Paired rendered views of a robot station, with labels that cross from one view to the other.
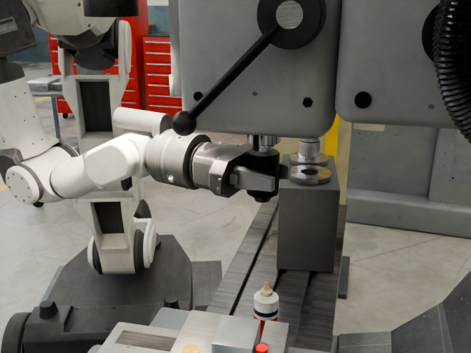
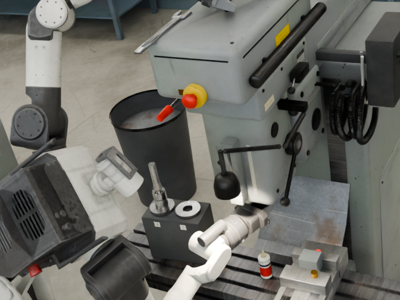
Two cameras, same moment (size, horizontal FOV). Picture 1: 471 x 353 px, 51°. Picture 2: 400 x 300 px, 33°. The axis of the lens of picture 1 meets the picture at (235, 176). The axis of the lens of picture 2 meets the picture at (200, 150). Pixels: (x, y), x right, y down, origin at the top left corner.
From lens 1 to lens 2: 1.92 m
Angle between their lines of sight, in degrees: 62
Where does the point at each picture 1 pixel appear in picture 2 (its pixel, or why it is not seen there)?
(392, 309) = (66, 292)
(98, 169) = (217, 269)
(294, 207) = (203, 227)
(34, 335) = not seen: outside the picture
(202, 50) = (275, 174)
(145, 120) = (219, 229)
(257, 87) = (286, 172)
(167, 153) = (239, 231)
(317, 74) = not seen: hidden behind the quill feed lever
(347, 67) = (303, 147)
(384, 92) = (309, 146)
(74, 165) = (188, 289)
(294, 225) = not seen: hidden behind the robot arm
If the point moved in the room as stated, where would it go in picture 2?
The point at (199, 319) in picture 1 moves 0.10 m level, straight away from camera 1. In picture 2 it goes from (287, 274) to (256, 274)
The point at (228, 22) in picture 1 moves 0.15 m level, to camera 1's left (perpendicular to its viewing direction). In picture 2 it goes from (279, 159) to (271, 191)
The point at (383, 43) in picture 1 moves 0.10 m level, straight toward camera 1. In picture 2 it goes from (308, 134) to (338, 138)
